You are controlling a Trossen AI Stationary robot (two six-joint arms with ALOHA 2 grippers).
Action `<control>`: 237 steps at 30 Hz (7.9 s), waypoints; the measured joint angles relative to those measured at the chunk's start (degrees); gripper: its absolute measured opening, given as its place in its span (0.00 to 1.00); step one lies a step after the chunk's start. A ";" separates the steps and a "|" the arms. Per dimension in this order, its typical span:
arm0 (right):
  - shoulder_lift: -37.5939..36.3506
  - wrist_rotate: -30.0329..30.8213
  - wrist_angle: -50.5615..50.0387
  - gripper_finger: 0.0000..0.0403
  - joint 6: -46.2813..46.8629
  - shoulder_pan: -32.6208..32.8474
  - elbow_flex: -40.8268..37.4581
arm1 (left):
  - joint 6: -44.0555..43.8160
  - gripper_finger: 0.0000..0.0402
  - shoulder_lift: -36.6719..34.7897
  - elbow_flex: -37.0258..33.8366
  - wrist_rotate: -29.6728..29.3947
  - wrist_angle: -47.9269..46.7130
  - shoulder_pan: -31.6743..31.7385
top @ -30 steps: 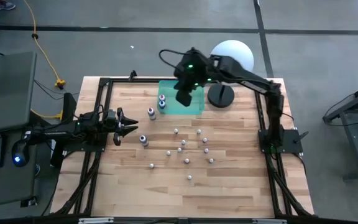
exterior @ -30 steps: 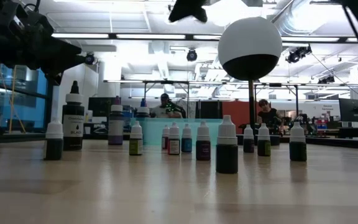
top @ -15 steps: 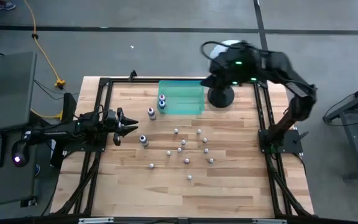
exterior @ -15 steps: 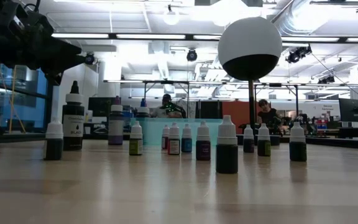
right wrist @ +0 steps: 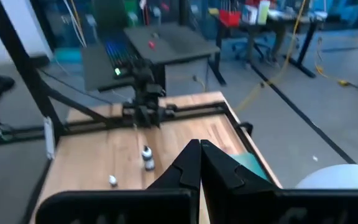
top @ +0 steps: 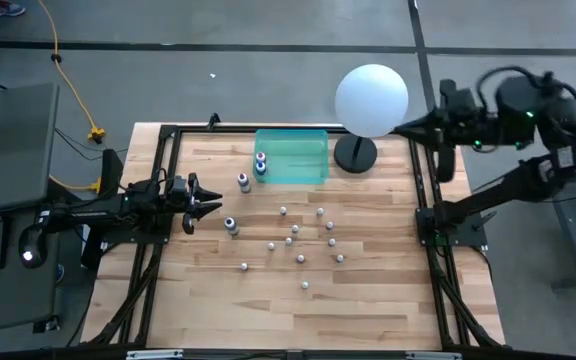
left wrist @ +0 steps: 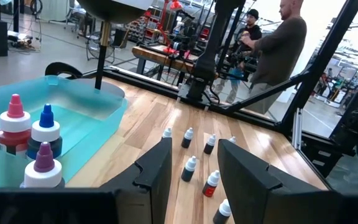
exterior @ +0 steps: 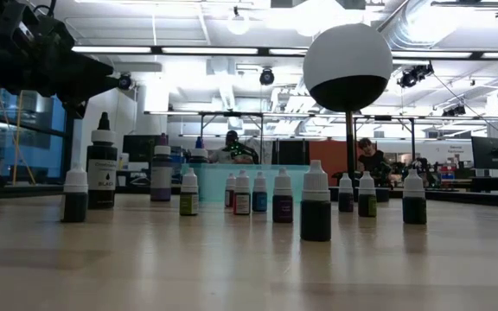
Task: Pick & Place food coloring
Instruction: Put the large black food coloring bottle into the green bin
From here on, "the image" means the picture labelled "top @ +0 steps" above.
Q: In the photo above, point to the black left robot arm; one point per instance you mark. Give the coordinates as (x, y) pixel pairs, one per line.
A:
(93, 215)

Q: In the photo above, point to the silver metal bracket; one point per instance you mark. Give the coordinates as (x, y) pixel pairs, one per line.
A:
(154, 354)
(433, 355)

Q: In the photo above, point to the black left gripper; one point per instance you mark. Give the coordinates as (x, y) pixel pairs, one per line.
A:
(175, 210)

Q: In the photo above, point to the white globe lamp black stand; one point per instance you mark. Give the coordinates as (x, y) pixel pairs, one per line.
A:
(372, 100)

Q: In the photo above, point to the black clamp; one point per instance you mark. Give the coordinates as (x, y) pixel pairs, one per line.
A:
(213, 121)

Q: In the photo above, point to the small green food colouring bottle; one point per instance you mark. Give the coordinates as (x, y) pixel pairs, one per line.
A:
(331, 242)

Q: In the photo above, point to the teal translucent plastic bin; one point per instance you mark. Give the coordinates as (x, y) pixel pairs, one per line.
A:
(298, 160)

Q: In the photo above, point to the small purple food colouring bottle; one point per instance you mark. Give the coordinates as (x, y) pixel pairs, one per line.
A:
(300, 258)

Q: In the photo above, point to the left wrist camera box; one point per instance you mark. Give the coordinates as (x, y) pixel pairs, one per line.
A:
(178, 187)

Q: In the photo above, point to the person's shoe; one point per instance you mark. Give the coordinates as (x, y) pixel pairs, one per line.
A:
(3, 7)

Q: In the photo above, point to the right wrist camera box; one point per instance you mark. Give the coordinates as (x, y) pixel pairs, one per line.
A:
(465, 100)

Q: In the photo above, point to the black aluminium table frame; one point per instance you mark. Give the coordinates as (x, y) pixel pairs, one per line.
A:
(203, 129)

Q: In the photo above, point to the large black food colouring bottle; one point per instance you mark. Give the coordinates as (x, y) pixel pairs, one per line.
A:
(231, 225)

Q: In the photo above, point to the black computer mouse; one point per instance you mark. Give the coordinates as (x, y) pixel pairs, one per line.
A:
(35, 240)

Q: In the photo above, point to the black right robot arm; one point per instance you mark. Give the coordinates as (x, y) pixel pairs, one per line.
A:
(508, 190)

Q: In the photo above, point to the large pink food colouring bottle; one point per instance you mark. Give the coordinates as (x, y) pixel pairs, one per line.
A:
(260, 156)

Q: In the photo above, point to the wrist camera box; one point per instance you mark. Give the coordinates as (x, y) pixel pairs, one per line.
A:
(465, 100)
(178, 187)

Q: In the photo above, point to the grey desk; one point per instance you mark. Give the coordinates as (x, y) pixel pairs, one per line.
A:
(13, 140)

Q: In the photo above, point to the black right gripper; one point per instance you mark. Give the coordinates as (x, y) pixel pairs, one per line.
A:
(468, 127)

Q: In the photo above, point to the large purple food colouring bottle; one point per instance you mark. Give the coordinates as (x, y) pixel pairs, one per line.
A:
(243, 182)

